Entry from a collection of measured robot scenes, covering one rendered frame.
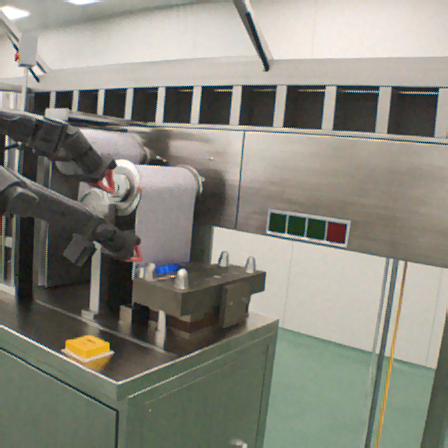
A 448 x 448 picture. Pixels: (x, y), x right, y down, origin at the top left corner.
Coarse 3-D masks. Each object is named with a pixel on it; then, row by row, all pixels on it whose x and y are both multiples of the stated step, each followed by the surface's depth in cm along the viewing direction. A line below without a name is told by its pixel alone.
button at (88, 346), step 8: (80, 336) 110; (88, 336) 111; (72, 344) 106; (80, 344) 106; (88, 344) 106; (96, 344) 107; (104, 344) 108; (72, 352) 106; (80, 352) 104; (88, 352) 104; (96, 352) 106; (104, 352) 108
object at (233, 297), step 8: (224, 288) 130; (232, 288) 132; (240, 288) 135; (224, 296) 130; (232, 296) 132; (240, 296) 136; (224, 304) 131; (232, 304) 132; (240, 304) 136; (224, 312) 131; (232, 312) 133; (240, 312) 137; (224, 320) 131; (232, 320) 134; (240, 320) 138
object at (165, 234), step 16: (192, 208) 148; (144, 224) 132; (160, 224) 137; (176, 224) 143; (144, 240) 133; (160, 240) 138; (176, 240) 144; (144, 256) 134; (160, 256) 139; (176, 256) 145
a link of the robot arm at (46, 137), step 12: (0, 108) 103; (0, 120) 101; (12, 120) 102; (24, 120) 103; (36, 120) 104; (0, 132) 102; (12, 132) 103; (24, 132) 104; (36, 132) 106; (48, 132) 106; (36, 144) 106; (48, 144) 107
